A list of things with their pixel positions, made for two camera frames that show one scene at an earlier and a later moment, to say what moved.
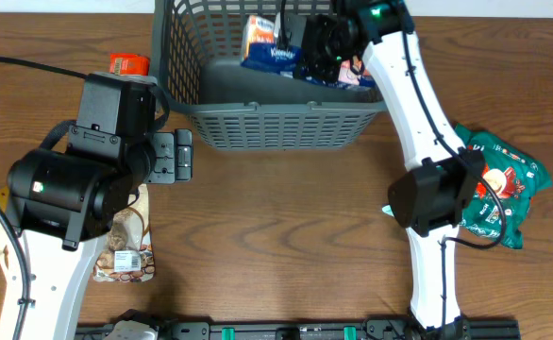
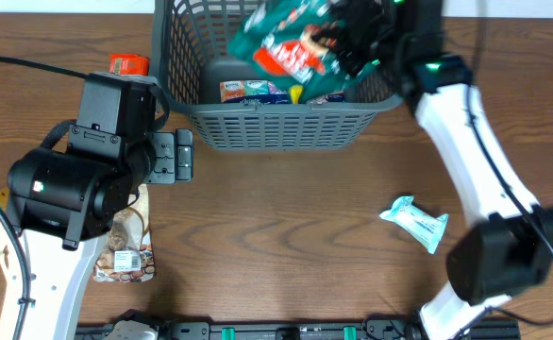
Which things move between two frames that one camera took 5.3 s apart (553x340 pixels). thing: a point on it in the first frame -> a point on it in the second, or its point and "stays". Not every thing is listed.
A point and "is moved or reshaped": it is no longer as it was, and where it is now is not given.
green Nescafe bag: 515,177 is moved or reshaped
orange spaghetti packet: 128,64 stays
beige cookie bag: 2,197 stays
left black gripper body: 182,155 stays
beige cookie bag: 126,254 stays
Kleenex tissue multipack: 259,47 -> 265,92
